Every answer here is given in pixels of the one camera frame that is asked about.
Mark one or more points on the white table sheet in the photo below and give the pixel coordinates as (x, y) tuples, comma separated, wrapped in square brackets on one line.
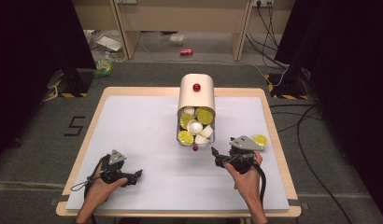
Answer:
[(149, 140)]

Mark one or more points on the yellow-lidded jelly cup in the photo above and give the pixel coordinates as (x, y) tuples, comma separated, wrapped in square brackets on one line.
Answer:
[(261, 140)]

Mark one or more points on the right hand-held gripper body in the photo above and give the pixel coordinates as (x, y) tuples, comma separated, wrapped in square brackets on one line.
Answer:
[(244, 143)]

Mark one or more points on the green plastic bag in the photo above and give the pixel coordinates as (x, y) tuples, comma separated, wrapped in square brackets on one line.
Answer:
[(104, 67)]

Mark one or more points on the black stand base striped tape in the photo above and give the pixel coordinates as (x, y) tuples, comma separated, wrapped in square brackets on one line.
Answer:
[(77, 83), (287, 85)]

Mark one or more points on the person's right hand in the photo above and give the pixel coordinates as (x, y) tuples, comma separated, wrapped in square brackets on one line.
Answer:
[(250, 183)]

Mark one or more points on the black curtain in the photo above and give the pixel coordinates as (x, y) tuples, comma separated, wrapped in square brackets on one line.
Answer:
[(351, 77), (24, 62)]

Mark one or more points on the red drink can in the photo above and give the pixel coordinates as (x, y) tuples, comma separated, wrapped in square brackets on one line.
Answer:
[(186, 51)]

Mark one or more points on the white paper sheet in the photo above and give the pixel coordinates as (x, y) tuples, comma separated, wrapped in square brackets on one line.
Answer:
[(109, 43)]

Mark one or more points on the pile of small white cups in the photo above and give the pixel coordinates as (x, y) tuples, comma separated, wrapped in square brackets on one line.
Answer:
[(195, 127)]

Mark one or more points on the white wall socket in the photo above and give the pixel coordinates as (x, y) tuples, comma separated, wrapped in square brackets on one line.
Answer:
[(262, 2)]

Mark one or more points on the cream bin with red knobs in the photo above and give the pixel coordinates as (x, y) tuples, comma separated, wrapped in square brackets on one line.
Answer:
[(195, 96)]

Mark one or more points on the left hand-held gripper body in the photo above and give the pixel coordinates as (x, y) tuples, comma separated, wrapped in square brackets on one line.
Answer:
[(115, 158)]

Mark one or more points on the person's left hand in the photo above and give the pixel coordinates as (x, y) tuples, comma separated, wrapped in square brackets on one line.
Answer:
[(99, 190)]

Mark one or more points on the clear plastic box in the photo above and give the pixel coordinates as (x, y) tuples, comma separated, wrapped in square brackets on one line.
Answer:
[(177, 39)]

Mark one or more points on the beige wooden desk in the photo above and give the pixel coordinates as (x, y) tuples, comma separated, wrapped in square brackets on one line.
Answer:
[(180, 15)]

